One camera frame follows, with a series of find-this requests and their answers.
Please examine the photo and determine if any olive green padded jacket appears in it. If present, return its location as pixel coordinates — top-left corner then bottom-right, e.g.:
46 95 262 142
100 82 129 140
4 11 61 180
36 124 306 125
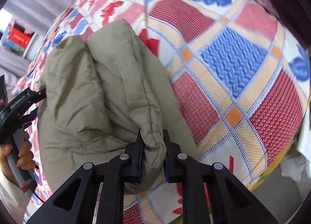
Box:
38 19 198 194

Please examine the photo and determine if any person's left hand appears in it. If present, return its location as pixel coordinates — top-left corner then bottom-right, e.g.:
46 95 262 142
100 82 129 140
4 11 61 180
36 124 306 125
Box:
1 131 36 186

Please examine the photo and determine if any white shelf unit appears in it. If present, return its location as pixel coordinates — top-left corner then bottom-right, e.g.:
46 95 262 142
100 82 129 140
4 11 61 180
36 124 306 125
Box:
1 18 38 58

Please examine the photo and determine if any red box on shelf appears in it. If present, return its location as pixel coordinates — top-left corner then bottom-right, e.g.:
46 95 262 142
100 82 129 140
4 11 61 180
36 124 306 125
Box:
8 27 32 49

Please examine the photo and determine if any grey curtain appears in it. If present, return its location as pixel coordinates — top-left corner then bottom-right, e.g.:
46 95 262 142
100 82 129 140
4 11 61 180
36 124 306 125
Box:
0 0 117 86

